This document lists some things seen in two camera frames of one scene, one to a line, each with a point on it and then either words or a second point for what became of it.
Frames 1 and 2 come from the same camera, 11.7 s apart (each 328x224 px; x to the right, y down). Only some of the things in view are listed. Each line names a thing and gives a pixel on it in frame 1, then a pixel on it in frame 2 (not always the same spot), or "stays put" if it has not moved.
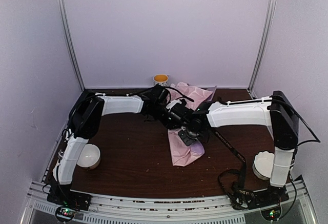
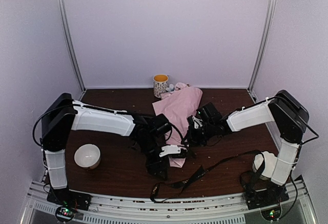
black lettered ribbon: (232, 182) -> (182, 184)
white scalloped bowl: (262, 164) stays put
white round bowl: (89, 157) stays put
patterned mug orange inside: (161, 79) stays put
